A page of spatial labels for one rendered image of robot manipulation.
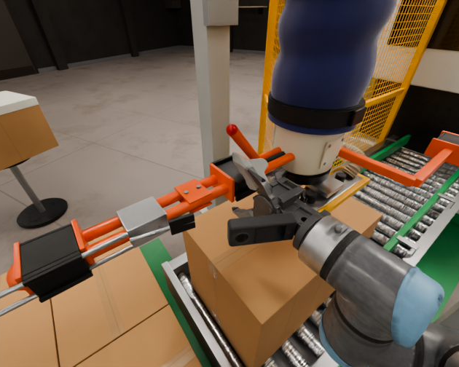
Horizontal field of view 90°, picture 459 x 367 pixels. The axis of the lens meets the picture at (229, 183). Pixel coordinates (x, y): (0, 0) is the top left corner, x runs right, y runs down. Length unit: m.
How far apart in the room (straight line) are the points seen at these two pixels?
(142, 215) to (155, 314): 0.73
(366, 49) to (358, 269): 0.40
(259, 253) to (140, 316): 0.60
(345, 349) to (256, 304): 0.25
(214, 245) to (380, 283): 0.50
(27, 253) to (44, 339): 0.83
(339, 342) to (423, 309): 0.15
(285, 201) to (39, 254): 0.38
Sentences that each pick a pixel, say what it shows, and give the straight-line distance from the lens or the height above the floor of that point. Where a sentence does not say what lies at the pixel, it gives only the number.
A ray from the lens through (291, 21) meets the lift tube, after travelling 0.54.
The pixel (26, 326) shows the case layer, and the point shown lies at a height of 0.54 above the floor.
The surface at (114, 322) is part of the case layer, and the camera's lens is 1.16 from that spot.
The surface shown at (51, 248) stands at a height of 1.26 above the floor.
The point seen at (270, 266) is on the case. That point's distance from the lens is 0.71.
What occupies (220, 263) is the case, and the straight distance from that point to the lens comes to 0.70.
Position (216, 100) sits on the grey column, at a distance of 1.60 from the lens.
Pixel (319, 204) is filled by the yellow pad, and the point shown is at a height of 1.13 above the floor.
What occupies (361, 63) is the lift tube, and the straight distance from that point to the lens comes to 0.56.
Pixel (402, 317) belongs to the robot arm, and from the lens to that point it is 0.36.
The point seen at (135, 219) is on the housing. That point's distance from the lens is 0.43.
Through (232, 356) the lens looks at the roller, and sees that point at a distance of 1.02.
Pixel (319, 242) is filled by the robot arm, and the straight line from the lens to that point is 0.37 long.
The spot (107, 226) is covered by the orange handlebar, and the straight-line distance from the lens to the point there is 0.45.
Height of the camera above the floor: 1.53
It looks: 37 degrees down
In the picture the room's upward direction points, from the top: straight up
